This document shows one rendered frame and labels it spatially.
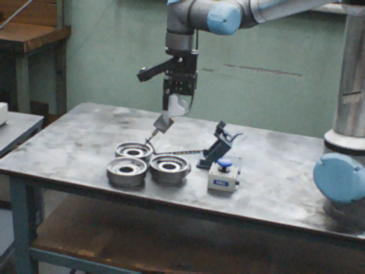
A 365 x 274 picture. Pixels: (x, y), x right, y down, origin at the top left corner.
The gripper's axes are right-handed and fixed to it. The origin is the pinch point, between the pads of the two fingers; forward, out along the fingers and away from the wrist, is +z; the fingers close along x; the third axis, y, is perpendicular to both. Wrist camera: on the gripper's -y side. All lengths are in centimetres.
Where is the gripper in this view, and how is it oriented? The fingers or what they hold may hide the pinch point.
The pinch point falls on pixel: (166, 118)
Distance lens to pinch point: 129.7
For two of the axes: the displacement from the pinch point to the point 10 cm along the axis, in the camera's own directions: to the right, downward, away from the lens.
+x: 1.8, -3.7, 9.1
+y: 9.8, 1.4, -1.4
